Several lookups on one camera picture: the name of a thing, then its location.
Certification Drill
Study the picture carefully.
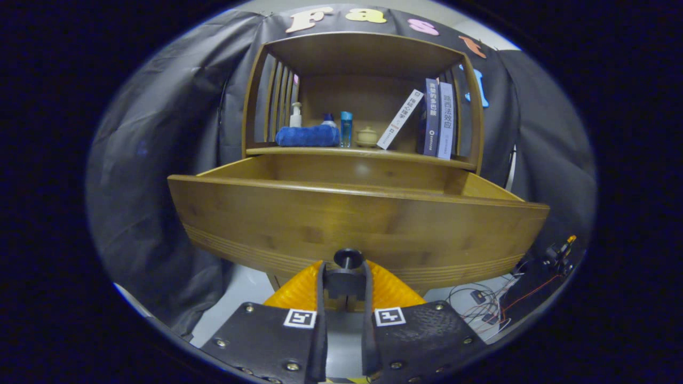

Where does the tangle of thin cables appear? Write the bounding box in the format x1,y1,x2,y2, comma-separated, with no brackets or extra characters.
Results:
447,275,561,334

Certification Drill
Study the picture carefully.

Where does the dark blue book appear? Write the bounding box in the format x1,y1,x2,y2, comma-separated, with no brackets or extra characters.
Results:
417,78,440,157

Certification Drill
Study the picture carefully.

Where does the wooden countertop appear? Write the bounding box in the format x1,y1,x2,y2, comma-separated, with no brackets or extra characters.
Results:
247,145,476,171

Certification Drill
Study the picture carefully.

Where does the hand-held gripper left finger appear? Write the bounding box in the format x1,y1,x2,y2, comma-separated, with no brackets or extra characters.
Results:
202,260,328,384

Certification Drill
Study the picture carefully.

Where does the white book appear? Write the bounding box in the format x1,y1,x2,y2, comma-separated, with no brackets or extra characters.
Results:
376,89,424,150

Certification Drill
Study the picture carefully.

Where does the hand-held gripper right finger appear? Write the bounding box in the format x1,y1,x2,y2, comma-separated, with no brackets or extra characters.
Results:
362,260,486,383

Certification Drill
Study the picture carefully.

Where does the blue folded towel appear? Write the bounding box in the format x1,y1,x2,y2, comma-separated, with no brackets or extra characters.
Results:
275,124,340,148

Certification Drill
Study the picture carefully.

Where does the black drawer knob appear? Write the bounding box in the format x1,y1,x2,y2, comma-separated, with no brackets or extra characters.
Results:
325,248,366,299

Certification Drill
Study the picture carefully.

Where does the light purple book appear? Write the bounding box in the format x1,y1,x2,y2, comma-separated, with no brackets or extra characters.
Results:
436,82,456,160

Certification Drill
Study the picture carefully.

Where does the wooden drawer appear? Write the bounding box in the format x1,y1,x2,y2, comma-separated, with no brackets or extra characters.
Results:
167,155,550,297

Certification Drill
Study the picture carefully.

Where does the wooden cabinet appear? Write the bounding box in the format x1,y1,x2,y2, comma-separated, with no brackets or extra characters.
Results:
242,31,485,294

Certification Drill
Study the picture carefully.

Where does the black equipment with orange clamp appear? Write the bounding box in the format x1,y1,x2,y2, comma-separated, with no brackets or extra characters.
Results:
502,235,579,326

